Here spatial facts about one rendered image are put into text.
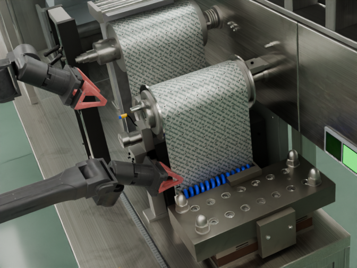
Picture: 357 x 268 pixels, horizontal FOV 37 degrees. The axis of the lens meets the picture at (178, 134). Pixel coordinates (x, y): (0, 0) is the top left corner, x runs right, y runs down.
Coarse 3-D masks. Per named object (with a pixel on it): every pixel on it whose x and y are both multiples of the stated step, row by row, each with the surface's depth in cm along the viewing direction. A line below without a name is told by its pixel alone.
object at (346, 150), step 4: (344, 148) 119; (348, 148) 117; (344, 152) 119; (348, 152) 118; (352, 152) 116; (344, 156) 120; (348, 156) 118; (352, 156) 117; (356, 156) 115; (344, 160) 120; (348, 160) 119; (352, 160) 117; (356, 160) 116; (348, 164) 119; (352, 164) 118; (356, 164) 116; (352, 168) 118; (356, 168) 117; (356, 172) 117
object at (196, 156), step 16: (208, 128) 136; (224, 128) 138; (240, 128) 140; (176, 144) 134; (192, 144) 136; (208, 144) 138; (224, 144) 140; (240, 144) 143; (176, 160) 136; (192, 160) 139; (208, 160) 141; (224, 160) 143; (240, 160) 145; (192, 176) 141; (208, 176) 143; (176, 192) 141
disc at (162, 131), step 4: (144, 84) 132; (140, 88) 136; (144, 88) 132; (148, 88) 129; (140, 92) 137; (148, 92) 130; (140, 96) 139; (152, 96) 128; (152, 100) 129; (156, 100) 128; (156, 104) 127; (156, 108) 128; (160, 112) 127; (160, 116) 128; (160, 120) 128; (160, 124) 130; (160, 128) 131; (164, 128) 129; (160, 132) 132; (164, 132) 130; (156, 136) 138; (160, 136) 133; (164, 136) 131
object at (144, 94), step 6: (240, 66) 136; (246, 78) 136; (246, 84) 136; (144, 90) 133; (144, 96) 133; (150, 102) 129; (156, 114) 129; (156, 120) 130; (156, 126) 132; (156, 132) 134
